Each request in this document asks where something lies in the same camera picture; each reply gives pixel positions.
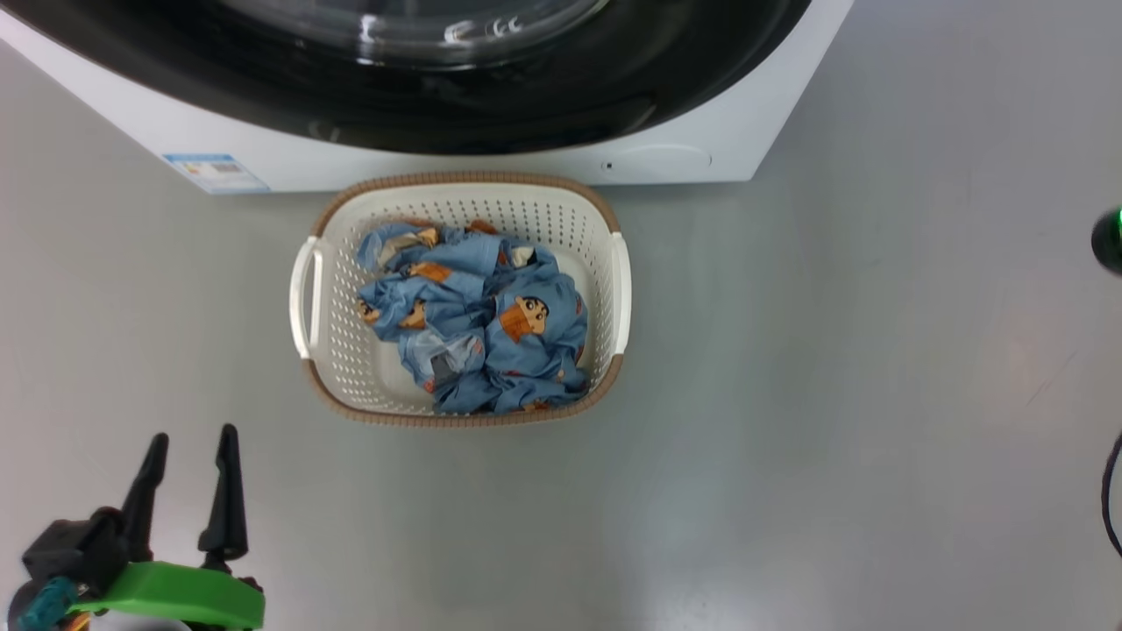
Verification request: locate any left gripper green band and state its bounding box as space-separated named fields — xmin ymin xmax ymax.
xmin=66 ymin=424 xmax=266 ymax=631

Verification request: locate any black-rimmed glass washer door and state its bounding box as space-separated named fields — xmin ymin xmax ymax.
xmin=0 ymin=0 xmax=813 ymax=157

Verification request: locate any cream basket with brown rim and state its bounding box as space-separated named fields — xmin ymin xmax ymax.
xmin=289 ymin=171 xmax=632 ymax=429

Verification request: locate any white front-loading washing machine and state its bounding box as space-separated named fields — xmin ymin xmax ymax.
xmin=0 ymin=0 xmax=856 ymax=195

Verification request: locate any blue energy label sticker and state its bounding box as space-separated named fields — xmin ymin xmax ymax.
xmin=162 ymin=153 xmax=271 ymax=194

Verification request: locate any round white filter cover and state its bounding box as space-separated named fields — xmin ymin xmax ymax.
xmin=600 ymin=145 xmax=713 ymax=183

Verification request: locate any teal left camera connector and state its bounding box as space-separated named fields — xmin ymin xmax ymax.
xmin=11 ymin=577 xmax=82 ymax=631

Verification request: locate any thin black cable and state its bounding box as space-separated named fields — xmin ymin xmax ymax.
xmin=1101 ymin=429 xmax=1122 ymax=558

